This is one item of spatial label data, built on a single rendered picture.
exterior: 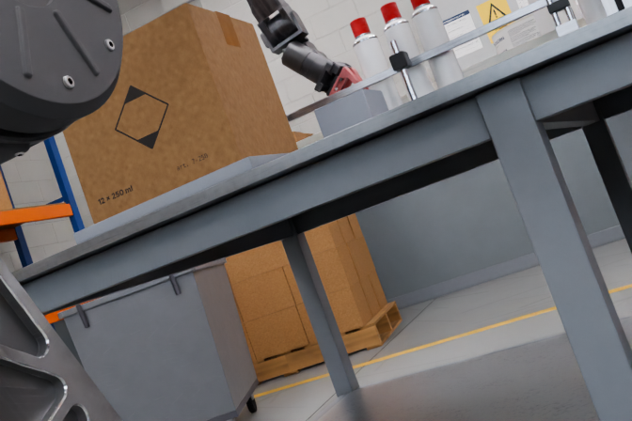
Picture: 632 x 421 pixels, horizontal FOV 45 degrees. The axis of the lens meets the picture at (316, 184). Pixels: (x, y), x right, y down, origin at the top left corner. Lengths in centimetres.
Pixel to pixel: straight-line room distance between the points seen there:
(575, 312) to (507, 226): 481
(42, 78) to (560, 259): 76
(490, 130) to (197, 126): 46
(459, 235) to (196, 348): 298
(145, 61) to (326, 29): 496
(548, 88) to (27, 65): 75
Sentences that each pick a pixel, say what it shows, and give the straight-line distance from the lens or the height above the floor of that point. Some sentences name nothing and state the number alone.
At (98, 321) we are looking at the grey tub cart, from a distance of 347.
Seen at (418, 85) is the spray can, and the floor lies 91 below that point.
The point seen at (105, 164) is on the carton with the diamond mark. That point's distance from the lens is 131.
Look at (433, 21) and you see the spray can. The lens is 147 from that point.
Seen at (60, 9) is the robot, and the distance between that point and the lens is 42.
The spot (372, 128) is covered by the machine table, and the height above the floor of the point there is 82.
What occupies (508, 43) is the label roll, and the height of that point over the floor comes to 99.
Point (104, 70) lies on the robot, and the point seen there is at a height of 82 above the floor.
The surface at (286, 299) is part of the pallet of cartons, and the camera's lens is 473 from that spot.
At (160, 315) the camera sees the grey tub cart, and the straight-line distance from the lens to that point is 340.
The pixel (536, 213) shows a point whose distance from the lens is 101.
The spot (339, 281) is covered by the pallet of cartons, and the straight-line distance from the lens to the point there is 462.
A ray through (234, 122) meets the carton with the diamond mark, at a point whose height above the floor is 92.
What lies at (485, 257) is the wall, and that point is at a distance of 588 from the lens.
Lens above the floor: 70
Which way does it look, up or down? 4 degrees up
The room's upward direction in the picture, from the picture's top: 20 degrees counter-clockwise
